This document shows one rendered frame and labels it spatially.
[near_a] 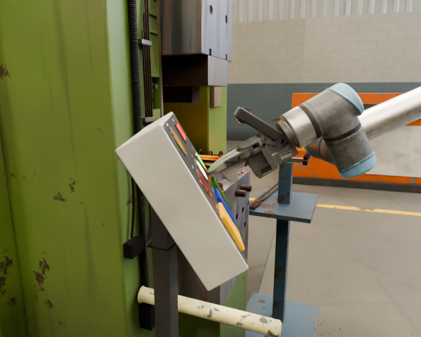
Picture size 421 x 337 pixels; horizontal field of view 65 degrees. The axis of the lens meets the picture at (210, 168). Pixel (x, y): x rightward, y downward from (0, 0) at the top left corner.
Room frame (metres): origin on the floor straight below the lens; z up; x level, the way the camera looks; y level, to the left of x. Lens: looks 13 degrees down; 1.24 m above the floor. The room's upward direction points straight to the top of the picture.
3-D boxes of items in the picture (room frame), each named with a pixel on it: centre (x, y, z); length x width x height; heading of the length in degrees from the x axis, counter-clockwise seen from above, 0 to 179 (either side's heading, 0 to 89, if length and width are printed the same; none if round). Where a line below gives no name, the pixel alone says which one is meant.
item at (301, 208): (1.60, -0.38, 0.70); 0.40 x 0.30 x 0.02; 158
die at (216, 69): (1.28, 0.17, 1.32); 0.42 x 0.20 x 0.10; 68
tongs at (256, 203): (1.74, -0.33, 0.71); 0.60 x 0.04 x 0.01; 152
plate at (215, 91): (1.55, -0.02, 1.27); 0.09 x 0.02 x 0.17; 158
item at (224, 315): (0.85, 0.01, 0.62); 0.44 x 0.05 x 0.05; 68
